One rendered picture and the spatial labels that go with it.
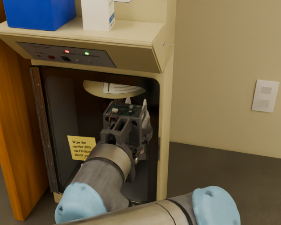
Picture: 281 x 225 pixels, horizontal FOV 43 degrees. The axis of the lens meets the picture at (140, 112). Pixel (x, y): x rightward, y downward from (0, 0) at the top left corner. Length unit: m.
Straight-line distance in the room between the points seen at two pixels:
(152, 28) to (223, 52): 0.53
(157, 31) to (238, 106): 0.66
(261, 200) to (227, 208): 0.69
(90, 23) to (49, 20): 0.08
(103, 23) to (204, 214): 0.39
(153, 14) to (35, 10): 0.22
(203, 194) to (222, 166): 0.80
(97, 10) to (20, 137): 0.45
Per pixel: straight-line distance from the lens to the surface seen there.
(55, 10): 0.69
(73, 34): 0.68
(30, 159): 1.05
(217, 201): 0.46
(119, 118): 0.64
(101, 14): 0.68
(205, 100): 1.27
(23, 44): 0.77
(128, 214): 0.40
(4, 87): 0.90
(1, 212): 1.15
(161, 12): 0.73
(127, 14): 0.75
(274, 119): 1.30
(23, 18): 0.72
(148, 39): 0.64
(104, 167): 0.56
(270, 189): 1.21
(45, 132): 0.96
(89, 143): 0.92
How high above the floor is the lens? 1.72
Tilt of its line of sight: 31 degrees down
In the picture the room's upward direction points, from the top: straight up
